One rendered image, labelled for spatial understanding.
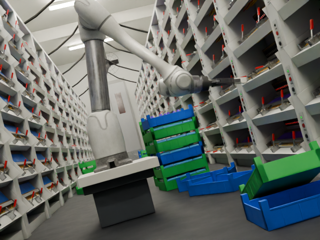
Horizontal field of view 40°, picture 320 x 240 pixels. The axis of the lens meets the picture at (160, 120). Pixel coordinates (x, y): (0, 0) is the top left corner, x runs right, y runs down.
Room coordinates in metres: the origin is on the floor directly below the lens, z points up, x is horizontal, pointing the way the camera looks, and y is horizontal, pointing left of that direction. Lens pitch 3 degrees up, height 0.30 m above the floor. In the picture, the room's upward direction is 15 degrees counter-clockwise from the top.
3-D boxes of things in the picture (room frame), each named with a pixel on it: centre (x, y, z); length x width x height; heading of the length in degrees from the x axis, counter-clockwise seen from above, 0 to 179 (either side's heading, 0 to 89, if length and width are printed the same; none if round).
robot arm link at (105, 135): (2.10, 0.27, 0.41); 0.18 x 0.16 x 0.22; 10
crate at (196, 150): (2.83, -0.05, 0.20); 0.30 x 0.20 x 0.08; 104
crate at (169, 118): (2.83, -0.05, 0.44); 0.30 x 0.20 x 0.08; 104
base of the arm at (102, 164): (2.07, 0.27, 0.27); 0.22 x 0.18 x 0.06; 6
